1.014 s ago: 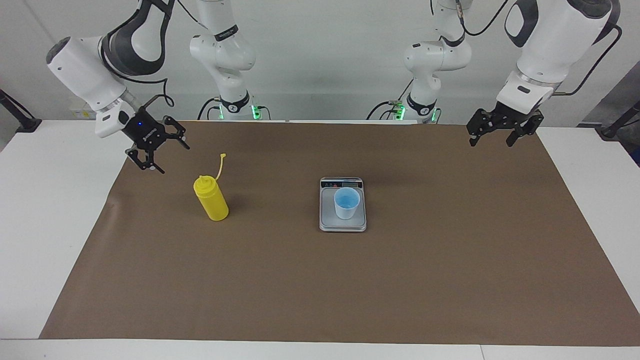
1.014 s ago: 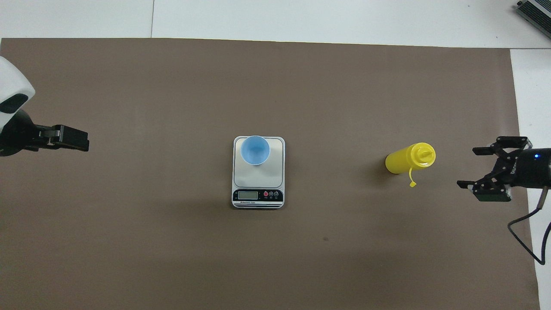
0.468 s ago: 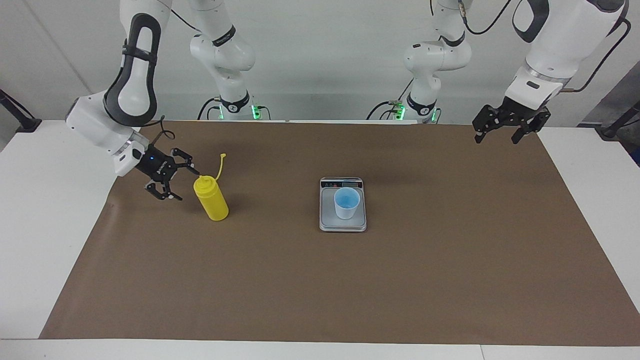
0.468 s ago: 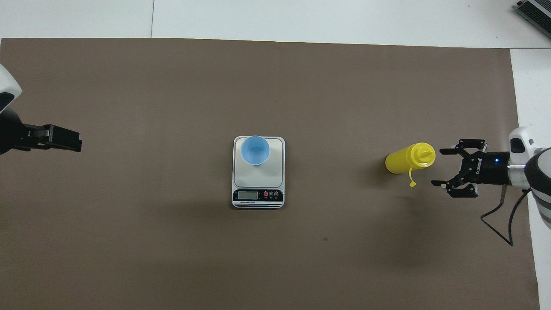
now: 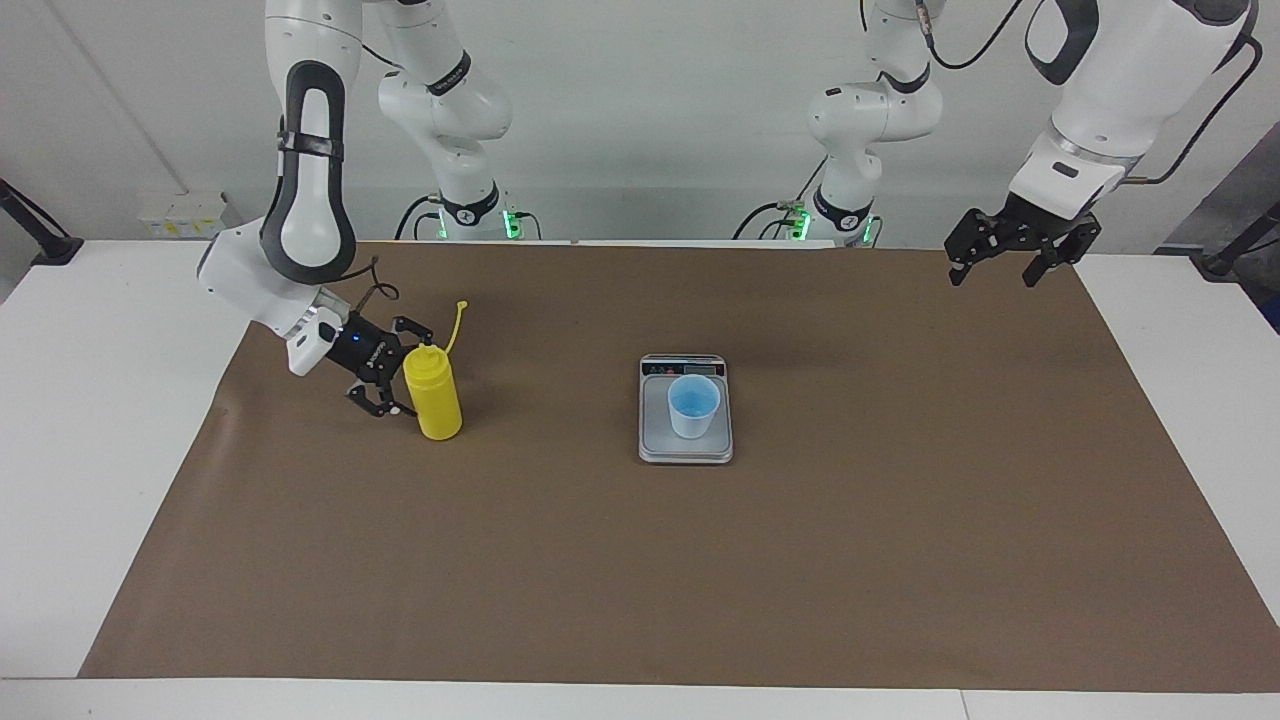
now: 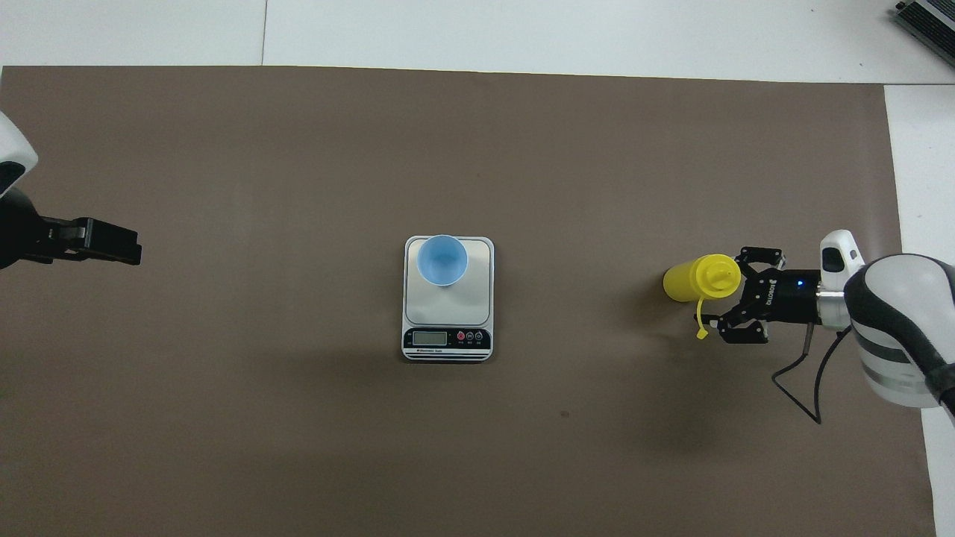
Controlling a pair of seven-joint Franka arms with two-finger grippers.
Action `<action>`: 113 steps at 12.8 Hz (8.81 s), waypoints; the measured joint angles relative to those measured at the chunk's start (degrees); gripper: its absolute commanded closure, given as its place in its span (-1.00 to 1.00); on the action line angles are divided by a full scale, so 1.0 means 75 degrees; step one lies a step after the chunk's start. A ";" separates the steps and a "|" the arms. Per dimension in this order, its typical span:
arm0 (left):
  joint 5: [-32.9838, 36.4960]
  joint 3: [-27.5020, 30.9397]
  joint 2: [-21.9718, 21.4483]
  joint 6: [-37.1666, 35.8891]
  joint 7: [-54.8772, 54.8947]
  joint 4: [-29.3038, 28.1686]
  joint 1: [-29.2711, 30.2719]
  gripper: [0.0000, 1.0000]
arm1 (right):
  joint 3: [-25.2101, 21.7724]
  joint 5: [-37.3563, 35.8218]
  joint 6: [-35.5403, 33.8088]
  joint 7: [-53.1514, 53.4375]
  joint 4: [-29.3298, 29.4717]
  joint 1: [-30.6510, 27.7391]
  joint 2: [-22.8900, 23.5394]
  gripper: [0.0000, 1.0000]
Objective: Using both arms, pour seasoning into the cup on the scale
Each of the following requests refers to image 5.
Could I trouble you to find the black base cable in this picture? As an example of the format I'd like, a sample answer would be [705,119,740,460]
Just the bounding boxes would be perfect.
[396,195,441,241]
[733,200,801,241]

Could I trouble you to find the silver digital kitchen scale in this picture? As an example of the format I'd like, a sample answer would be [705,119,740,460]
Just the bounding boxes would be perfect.
[638,353,735,466]

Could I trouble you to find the brown paper table mat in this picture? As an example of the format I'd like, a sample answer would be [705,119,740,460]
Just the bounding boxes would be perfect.
[78,240,1280,694]

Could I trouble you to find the black camera stand clamp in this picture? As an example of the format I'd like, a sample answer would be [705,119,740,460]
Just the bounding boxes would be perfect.
[1190,200,1280,279]
[0,178,85,266]

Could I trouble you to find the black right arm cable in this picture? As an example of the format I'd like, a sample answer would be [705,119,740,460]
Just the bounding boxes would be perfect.
[345,255,401,313]

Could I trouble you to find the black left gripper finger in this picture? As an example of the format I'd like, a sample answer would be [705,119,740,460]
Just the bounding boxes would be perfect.
[946,208,1001,288]
[1022,222,1103,289]

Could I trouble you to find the yellow squeeze bottle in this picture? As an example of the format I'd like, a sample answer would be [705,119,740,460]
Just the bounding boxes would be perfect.
[403,299,469,441]

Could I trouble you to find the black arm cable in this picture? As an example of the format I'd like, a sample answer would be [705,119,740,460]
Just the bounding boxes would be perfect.
[345,255,401,313]
[915,0,1263,186]

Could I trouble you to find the light blue plastic cup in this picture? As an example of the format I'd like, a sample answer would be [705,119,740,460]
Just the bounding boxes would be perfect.
[667,375,722,440]

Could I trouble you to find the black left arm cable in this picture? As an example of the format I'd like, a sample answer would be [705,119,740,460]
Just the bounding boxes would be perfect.
[915,0,1263,186]

